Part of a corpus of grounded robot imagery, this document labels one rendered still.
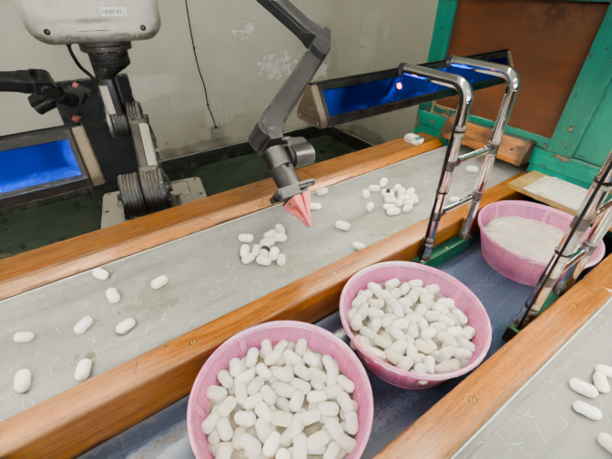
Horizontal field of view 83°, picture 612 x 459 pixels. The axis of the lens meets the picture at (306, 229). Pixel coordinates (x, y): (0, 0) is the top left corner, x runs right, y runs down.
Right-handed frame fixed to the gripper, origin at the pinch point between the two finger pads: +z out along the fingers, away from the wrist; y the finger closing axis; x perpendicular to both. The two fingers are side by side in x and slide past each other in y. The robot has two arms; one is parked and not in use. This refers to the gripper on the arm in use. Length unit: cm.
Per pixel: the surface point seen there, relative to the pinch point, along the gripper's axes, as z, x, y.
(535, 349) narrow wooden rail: 38.3, -27.4, 12.8
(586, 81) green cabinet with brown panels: -3, -30, 76
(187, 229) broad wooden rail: -12.8, 16.7, -22.5
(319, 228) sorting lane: 1.0, 6.5, 5.9
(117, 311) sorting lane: 1.1, 7.2, -42.4
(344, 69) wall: -134, 130, 168
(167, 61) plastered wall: -163, 134, 31
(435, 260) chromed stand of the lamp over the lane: 20.9, -5.1, 24.6
